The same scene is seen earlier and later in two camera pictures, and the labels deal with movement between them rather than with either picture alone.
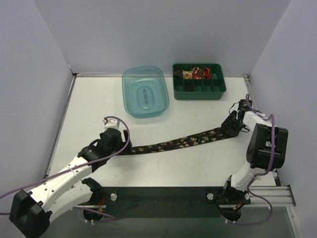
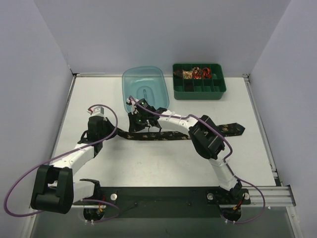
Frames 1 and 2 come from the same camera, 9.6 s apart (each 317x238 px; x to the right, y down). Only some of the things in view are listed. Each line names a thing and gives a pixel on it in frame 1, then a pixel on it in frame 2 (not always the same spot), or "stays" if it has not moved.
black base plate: x=159 y=202 stays
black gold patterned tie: x=180 y=142 to x=224 y=131
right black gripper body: x=229 y=125 to x=136 y=123
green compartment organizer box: x=213 y=88 stays
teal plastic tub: x=145 y=91 stays
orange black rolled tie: x=206 y=73 stays
